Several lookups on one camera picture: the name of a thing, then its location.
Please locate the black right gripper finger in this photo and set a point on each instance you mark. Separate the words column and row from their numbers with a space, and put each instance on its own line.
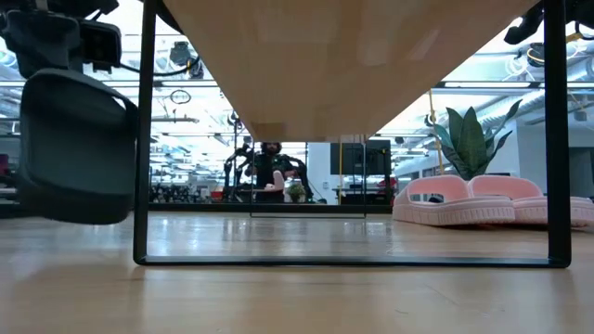
column 526, row 25

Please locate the pink rubber slide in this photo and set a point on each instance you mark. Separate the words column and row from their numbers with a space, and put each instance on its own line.
column 529, row 211
column 445, row 211

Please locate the black background robot arm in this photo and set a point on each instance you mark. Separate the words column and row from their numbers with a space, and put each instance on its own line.
column 232, row 178
column 304, row 174

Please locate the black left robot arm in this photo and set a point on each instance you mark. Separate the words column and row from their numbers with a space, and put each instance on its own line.
column 83, row 5

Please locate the light wooden shelf board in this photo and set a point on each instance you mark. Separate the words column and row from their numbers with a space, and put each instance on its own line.
column 348, row 69

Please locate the green leafy plant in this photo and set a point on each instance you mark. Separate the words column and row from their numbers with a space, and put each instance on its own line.
column 468, row 139

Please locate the grey door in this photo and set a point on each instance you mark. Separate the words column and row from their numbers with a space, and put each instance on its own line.
column 582, row 171

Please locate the red background object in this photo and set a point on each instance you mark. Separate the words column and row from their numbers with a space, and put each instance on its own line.
column 387, row 190

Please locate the black light stand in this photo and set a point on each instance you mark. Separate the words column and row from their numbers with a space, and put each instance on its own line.
column 235, row 153

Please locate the person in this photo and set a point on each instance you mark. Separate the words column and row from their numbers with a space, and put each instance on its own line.
column 267, row 169

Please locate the small background potted plant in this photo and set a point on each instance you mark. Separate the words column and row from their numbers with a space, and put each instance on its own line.
column 297, row 191

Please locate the black wall monitor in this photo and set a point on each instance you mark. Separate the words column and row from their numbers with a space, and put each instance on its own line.
column 352, row 158

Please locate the black table edge rail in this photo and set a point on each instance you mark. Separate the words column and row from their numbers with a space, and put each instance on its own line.
column 325, row 208

